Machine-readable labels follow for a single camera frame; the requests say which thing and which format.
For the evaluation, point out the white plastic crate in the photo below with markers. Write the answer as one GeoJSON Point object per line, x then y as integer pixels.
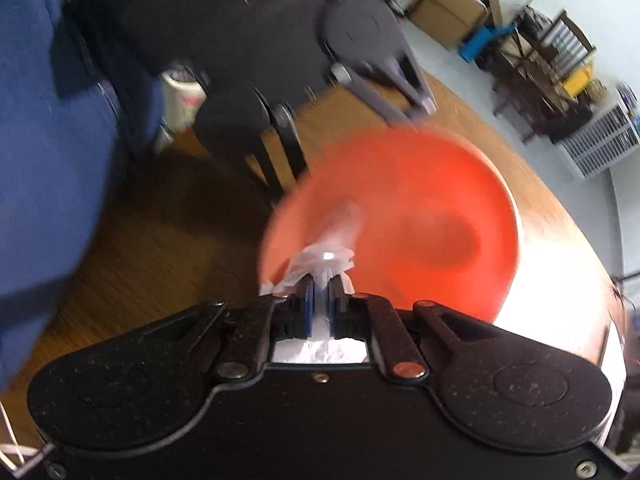
{"type": "Point", "coordinates": [600, 140]}

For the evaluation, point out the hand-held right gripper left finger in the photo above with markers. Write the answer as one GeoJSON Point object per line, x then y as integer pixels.
{"type": "Point", "coordinates": [306, 311]}

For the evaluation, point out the yellow box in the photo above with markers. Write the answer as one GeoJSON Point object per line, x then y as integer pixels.
{"type": "Point", "coordinates": [580, 82]}

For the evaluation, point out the red bowl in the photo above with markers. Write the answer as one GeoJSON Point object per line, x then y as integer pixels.
{"type": "Point", "coordinates": [425, 220]}

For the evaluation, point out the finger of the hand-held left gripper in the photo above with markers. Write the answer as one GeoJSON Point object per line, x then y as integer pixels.
{"type": "Point", "coordinates": [395, 87]}
{"type": "Point", "coordinates": [287, 145]}

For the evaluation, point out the blue plastic bin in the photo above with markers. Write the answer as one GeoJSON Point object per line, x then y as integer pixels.
{"type": "Point", "coordinates": [480, 42]}

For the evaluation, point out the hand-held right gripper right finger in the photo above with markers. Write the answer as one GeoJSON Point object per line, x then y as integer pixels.
{"type": "Point", "coordinates": [332, 313]}

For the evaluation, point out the dark wooden chair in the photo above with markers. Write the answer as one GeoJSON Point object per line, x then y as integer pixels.
{"type": "Point", "coordinates": [535, 85]}

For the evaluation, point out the white plastic bucket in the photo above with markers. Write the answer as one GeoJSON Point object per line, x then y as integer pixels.
{"type": "Point", "coordinates": [182, 100]}

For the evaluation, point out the person's blue clothing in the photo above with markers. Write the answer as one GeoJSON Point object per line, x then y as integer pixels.
{"type": "Point", "coordinates": [55, 135]}

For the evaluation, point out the cardboard box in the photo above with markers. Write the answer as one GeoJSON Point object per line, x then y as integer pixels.
{"type": "Point", "coordinates": [450, 5]}

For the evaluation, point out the white paper tissue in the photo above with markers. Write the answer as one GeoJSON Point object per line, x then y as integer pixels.
{"type": "Point", "coordinates": [325, 260]}

